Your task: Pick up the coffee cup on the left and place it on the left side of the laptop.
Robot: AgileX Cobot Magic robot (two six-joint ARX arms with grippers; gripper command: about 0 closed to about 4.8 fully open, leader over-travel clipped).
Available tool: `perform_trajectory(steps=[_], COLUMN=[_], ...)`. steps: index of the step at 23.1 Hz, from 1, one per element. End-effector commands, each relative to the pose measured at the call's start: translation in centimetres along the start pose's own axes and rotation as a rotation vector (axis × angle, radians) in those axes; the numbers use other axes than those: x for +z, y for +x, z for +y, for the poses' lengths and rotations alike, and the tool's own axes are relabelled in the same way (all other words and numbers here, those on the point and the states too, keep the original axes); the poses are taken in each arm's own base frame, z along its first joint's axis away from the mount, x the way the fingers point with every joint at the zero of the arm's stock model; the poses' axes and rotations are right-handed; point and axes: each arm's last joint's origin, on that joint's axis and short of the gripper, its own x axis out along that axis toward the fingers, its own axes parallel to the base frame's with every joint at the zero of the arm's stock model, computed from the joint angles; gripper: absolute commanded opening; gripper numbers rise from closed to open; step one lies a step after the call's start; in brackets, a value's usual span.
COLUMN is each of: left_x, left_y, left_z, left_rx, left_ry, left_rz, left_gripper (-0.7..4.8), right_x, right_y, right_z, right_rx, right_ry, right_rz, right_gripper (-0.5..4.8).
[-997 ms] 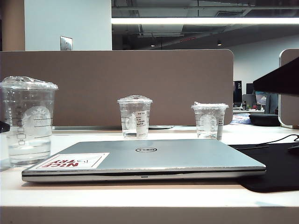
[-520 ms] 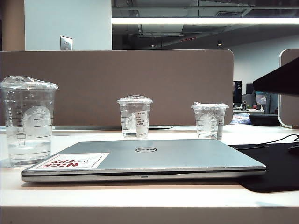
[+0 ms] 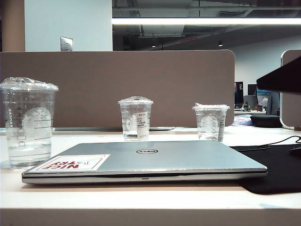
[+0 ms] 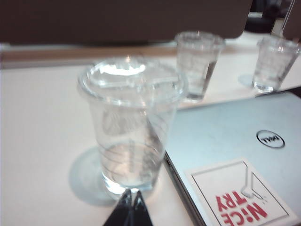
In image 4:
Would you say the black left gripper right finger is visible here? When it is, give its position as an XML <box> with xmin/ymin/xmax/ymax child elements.
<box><xmin>131</xmin><ymin>190</ymin><xmax>153</xmax><ymax>226</ymax></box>

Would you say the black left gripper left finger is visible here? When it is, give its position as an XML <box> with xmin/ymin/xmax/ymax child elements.
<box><xmin>103</xmin><ymin>188</ymin><xmax>133</xmax><ymax>226</ymax></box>

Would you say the tall clear plastic lidded cup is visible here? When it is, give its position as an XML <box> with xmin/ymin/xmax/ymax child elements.
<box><xmin>77</xmin><ymin>56</ymin><xmax>189</xmax><ymax>201</ymax></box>

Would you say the silver Dell laptop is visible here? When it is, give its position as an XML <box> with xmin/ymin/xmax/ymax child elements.
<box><xmin>164</xmin><ymin>90</ymin><xmax>301</xmax><ymax>226</ymax></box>

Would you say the clear cup with white label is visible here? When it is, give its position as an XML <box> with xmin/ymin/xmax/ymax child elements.
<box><xmin>174</xmin><ymin>31</ymin><xmax>227</xmax><ymax>102</ymax></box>

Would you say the short clear cup, crumpled lid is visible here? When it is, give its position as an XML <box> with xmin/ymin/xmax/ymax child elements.
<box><xmin>252</xmin><ymin>35</ymin><xmax>301</xmax><ymax>94</ymax></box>

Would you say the white Nice Try sticker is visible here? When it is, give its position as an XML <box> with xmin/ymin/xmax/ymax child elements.
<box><xmin>184</xmin><ymin>157</ymin><xmax>299</xmax><ymax>226</ymax></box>

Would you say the wide brown desk partition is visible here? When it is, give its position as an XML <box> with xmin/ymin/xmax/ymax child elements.
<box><xmin>0</xmin><ymin>0</ymin><xmax>250</xmax><ymax>46</ymax></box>

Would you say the black mouse pad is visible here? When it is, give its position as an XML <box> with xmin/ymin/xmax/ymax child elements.
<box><xmin>291</xmin><ymin>86</ymin><xmax>301</xmax><ymax>101</ymax></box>

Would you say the narrow brown white-edged partition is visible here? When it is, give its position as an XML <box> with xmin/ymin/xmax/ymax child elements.
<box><xmin>281</xmin><ymin>0</ymin><xmax>301</xmax><ymax>45</ymax></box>

